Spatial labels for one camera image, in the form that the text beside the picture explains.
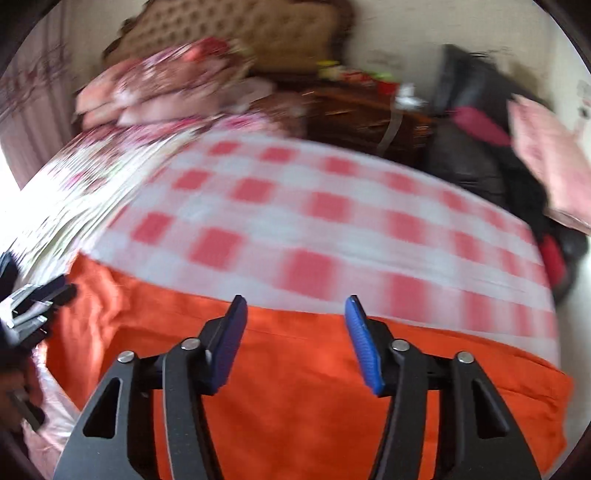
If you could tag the pink checkered tablecloth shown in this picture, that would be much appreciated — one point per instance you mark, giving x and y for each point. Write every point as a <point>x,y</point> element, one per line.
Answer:
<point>301,226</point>

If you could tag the tufted brown headboard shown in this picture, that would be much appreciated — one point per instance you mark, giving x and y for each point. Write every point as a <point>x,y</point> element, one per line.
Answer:
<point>285,36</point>

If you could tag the red container on nightstand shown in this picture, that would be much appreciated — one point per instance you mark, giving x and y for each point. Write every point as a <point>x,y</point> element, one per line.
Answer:
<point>386,86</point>

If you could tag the white device on nightstand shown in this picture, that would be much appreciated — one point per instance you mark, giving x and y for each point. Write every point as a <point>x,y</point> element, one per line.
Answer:
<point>406,99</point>

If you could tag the red cloth bundle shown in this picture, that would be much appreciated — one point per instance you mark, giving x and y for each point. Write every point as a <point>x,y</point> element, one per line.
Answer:
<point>553,260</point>

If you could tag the black leather armchair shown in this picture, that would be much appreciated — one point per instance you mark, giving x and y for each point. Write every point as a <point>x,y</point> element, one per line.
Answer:
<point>493,173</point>

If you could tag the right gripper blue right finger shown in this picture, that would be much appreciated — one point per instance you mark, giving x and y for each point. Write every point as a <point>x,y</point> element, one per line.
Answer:
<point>392,368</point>

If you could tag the pink floral pillow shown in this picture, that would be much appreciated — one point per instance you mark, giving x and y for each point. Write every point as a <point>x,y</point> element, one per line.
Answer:
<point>554,158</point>

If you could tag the dark wooden nightstand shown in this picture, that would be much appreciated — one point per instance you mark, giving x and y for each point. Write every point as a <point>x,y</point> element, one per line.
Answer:
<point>366,122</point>

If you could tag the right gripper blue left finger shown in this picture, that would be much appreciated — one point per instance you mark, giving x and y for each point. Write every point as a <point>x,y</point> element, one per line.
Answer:
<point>197,367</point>

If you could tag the maroon cushion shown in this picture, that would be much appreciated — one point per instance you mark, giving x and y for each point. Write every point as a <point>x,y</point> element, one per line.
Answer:
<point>479,126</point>

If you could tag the floral folded quilt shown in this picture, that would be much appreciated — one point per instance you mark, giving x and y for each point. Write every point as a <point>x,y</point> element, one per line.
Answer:
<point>193,80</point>

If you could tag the floral bed sheet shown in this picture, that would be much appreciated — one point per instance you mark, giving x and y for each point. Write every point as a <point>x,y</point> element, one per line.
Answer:
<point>67,205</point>

